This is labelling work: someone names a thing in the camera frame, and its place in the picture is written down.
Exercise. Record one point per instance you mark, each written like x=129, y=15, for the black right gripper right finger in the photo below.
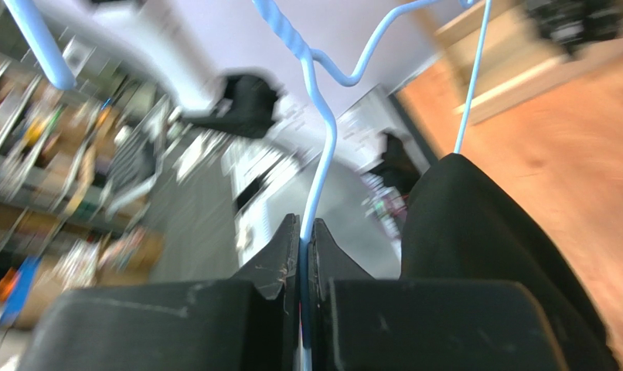
x=362, y=323

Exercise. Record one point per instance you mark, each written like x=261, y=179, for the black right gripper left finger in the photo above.
x=248, y=321

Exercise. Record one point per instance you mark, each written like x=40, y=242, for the plain black trousers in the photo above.
x=462, y=225

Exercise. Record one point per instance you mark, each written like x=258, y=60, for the blue wire hanger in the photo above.
x=238, y=34

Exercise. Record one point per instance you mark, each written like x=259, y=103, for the black white-patterned trousers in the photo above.
x=571, y=24

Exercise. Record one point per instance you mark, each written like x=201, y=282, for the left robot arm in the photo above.
x=152, y=37

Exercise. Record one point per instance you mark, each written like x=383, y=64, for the wooden clothes rack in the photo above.
x=516, y=64

